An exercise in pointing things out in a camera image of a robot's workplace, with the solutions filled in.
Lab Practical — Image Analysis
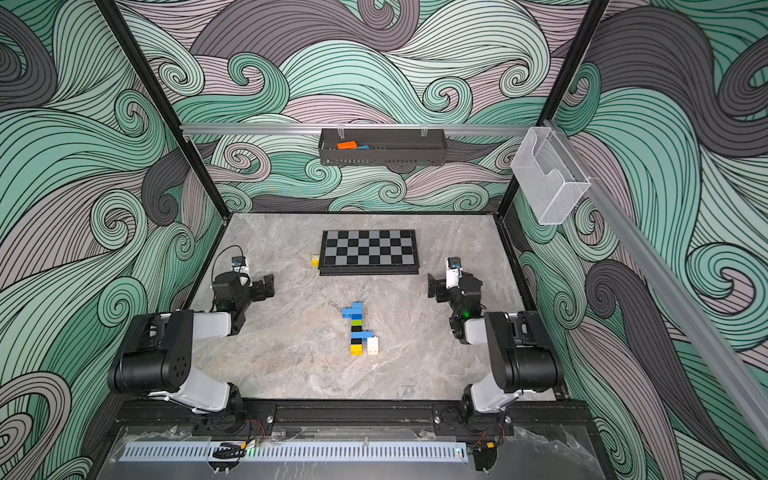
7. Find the cream lego brick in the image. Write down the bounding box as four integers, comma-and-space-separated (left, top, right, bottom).
366, 336, 379, 355

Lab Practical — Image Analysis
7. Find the blue long lego brick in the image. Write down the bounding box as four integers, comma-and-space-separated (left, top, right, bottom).
351, 330, 374, 339

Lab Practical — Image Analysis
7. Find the orange block in tray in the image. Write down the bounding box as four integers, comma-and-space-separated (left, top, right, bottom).
336, 141, 358, 150

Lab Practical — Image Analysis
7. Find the clear plastic wall holder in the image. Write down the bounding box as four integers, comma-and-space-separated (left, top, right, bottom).
511, 127, 591, 225

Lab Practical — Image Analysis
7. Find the aluminium rail back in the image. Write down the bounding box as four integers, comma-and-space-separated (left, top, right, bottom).
180, 122, 530, 137

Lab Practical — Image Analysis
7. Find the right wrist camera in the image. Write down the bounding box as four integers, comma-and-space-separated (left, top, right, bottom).
445, 257, 462, 289

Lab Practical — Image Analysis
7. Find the aluminium rail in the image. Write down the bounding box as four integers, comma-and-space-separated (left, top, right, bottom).
543, 120, 767, 445
180, 122, 530, 137

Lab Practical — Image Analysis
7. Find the black wall tray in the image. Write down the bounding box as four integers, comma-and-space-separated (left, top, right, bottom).
318, 129, 448, 169

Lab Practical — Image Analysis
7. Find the white slotted cable duct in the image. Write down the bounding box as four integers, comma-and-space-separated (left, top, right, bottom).
117, 441, 469, 464

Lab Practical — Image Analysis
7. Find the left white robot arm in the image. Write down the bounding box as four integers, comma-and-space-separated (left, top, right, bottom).
107, 271, 275, 415

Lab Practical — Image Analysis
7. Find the black chessboard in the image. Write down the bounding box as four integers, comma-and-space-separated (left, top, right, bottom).
318, 229, 420, 276

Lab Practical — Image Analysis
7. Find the black corner frame post right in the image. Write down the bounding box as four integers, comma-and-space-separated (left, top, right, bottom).
495, 1, 609, 221

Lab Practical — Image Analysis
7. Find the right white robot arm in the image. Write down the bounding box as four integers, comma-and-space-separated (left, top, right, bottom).
427, 269, 564, 418

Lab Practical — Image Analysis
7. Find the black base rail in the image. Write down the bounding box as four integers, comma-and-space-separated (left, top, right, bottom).
119, 397, 601, 439

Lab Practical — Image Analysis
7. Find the black corner frame post left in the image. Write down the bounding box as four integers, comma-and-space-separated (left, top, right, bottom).
94, 0, 232, 223

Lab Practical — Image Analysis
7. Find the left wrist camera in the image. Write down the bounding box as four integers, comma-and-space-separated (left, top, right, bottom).
231, 255, 252, 286

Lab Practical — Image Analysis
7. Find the aluminium rail right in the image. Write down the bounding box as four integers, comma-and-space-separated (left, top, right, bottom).
543, 120, 767, 445

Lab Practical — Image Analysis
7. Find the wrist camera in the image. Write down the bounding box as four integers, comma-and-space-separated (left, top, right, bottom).
445, 257, 462, 289
231, 255, 252, 286

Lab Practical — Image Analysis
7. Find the black corner frame post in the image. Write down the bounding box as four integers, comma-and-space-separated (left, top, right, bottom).
94, 0, 232, 223
495, 1, 609, 221

